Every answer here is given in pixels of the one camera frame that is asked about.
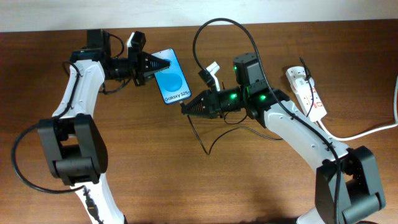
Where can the white power strip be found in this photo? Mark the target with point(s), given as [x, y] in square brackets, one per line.
[308, 99]

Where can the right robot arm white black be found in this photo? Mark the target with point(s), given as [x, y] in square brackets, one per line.
[348, 185]

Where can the blue screen Galaxy smartphone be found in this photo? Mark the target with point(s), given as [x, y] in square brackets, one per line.
[171, 82]

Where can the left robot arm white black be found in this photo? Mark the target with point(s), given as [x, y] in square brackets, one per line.
[74, 149]

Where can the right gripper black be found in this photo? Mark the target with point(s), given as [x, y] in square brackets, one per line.
[214, 104]

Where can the white charger plug adapter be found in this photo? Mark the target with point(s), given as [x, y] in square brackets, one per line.
[301, 84]

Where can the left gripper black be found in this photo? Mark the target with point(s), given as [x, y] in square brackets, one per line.
[138, 62]

